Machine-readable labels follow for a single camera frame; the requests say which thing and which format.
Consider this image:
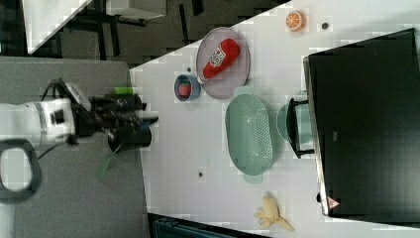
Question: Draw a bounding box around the green bowl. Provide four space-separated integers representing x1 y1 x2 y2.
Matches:
276 103 312 145

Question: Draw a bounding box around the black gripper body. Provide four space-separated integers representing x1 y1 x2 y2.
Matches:
74 94 147 137

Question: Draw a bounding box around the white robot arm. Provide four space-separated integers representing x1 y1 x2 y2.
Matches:
0 94 158 204

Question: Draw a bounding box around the blue small bowl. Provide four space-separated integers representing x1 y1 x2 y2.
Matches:
174 74 201 101

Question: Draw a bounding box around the grey round plate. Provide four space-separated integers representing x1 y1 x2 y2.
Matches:
196 27 251 99

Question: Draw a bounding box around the green oval strainer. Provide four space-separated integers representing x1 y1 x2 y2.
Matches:
225 86 273 183

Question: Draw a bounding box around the orange slice toy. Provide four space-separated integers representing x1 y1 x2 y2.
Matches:
285 11 306 32

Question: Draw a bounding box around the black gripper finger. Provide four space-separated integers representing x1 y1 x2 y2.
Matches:
140 118 158 129
137 110 158 119

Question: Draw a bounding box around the red ketchup bottle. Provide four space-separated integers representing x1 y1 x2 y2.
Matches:
198 39 241 83

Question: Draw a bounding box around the red toy strawberry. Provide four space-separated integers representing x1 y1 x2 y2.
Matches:
178 83 191 98

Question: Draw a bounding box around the black oven door handle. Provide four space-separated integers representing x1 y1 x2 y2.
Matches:
286 98 315 159

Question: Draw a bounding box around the green marker pen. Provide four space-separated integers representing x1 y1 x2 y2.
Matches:
114 87 134 95

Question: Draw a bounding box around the white background table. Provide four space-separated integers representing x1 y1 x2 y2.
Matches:
21 0 92 55

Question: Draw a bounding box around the black utensil cup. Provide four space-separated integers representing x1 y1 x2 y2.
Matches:
108 126 152 153

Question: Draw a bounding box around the peeled toy banana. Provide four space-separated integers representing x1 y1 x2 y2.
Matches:
254 196 294 231

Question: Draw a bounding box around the green slotted spatula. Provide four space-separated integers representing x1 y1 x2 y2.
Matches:
95 147 121 179

